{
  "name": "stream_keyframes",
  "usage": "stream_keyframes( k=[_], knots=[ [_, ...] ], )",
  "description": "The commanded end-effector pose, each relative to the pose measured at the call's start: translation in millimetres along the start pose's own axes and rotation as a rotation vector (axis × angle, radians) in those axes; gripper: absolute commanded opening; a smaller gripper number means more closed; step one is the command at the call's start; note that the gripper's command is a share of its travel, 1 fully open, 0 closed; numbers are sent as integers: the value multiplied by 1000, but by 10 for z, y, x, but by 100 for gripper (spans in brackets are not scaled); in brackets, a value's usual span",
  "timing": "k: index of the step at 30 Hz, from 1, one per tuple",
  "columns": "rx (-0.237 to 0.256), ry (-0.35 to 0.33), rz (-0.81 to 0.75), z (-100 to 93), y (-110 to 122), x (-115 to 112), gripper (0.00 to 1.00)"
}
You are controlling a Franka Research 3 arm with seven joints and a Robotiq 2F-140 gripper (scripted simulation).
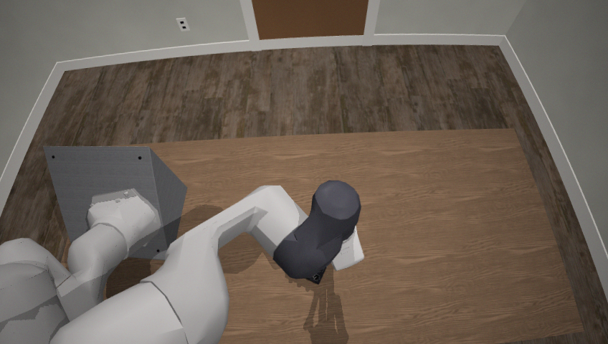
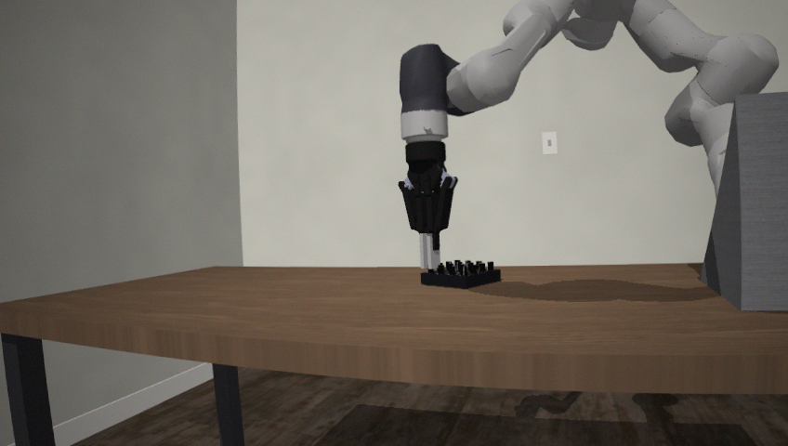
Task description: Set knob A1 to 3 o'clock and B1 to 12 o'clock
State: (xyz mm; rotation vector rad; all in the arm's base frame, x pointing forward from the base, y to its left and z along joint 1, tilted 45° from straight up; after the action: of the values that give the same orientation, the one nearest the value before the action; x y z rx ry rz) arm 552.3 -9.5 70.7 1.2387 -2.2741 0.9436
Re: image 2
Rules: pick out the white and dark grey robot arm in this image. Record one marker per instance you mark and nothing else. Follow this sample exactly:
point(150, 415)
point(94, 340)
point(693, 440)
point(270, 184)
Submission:
point(431, 87)

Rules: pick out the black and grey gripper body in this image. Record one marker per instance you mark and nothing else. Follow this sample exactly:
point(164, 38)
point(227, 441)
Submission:
point(426, 156)

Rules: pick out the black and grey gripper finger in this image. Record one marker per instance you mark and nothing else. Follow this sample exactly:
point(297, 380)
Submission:
point(416, 207)
point(439, 205)

